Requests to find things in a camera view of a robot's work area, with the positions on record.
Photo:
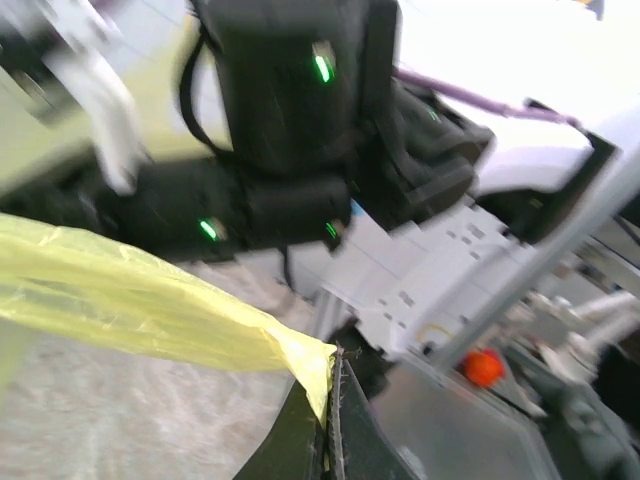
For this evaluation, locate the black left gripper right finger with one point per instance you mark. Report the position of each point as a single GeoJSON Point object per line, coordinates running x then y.
{"type": "Point", "coordinates": [360, 440]}

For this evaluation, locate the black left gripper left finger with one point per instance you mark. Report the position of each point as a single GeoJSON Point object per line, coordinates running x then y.
{"type": "Point", "coordinates": [290, 450]}

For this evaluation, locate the yellow translucent plastic bag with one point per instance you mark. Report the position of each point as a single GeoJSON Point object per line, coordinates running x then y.
{"type": "Point", "coordinates": [125, 300]}

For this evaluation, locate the orange round object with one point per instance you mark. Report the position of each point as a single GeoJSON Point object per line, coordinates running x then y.
{"type": "Point", "coordinates": [482, 370]}

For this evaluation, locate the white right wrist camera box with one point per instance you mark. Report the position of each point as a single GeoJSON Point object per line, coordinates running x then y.
{"type": "Point", "coordinates": [100, 100]}

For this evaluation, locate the aluminium frame post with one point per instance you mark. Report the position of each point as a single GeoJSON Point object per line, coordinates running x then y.
{"type": "Point", "coordinates": [525, 280]}

